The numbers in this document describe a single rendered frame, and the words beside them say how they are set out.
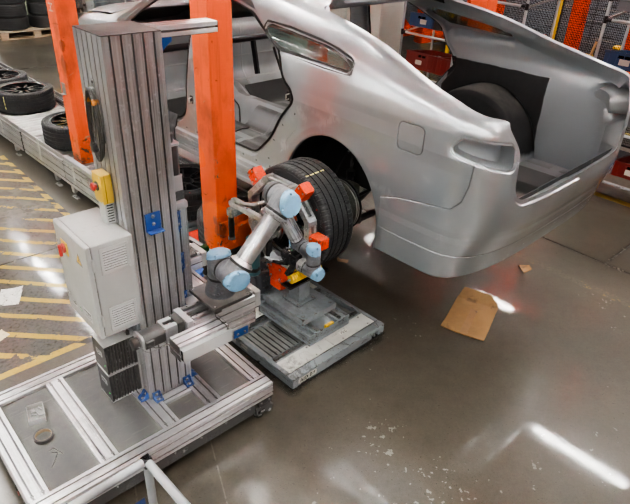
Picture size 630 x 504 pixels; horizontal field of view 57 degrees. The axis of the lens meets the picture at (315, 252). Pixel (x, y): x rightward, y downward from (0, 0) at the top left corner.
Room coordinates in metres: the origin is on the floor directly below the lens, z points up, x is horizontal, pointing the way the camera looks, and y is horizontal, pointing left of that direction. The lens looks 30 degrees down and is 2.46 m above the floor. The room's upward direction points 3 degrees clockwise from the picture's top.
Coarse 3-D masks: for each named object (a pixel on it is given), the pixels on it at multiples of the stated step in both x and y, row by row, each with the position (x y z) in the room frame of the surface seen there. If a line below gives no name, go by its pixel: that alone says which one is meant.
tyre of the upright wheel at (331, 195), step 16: (304, 160) 3.23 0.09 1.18; (288, 176) 3.09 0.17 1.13; (304, 176) 3.04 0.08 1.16; (320, 176) 3.08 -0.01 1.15; (336, 176) 3.13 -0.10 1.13; (320, 192) 2.97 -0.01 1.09; (336, 192) 3.03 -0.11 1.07; (320, 208) 2.91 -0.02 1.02; (336, 208) 2.97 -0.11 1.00; (320, 224) 2.90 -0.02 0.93; (336, 224) 2.93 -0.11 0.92; (352, 224) 3.02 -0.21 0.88; (336, 240) 2.93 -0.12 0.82; (336, 256) 3.06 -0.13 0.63
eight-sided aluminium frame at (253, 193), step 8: (264, 176) 3.12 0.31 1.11; (272, 176) 3.12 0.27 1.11; (256, 184) 3.17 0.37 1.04; (264, 184) 3.12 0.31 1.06; (288, 184) 3.03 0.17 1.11; (296, 184) 3.01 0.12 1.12; (248, 192) 3.22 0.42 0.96; (256, 192) 3.18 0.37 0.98; (248, 200) 3.22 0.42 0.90; (256, 200) 3.24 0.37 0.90; (256, 208) 3.24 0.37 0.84; (304, 208) 2.94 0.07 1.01; (248, 216) 3.23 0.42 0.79; (304, 216) 2.88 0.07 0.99; (312, 216) 2.89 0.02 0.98; (304, 224) 2.87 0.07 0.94; (312, 224) 2.87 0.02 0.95; (304, 232) 2.87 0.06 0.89; (312, 232) 2.89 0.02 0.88; (264, 248) 3.12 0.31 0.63; (272, 248) 3.14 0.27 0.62; (280, 256) 3.08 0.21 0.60
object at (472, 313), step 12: (468, 288) 3.68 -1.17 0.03; (456, 300) 3.55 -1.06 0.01; (468, 300) 3.56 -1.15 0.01; (480, 300) 3.56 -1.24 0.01; (492, 300) 3.56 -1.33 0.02; (456, 312) 3.40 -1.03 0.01; (468, 312) 3.41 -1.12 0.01; (480, 312) 3.41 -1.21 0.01; (492, 312) 3.42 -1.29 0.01; (444, 324) 3.24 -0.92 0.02; (456, 324) 3.26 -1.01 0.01; (468, 324) 3.26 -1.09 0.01; (480, 324) 3.27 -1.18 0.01; (468, 336) 3.13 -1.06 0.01; (480, 336) 3.13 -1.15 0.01
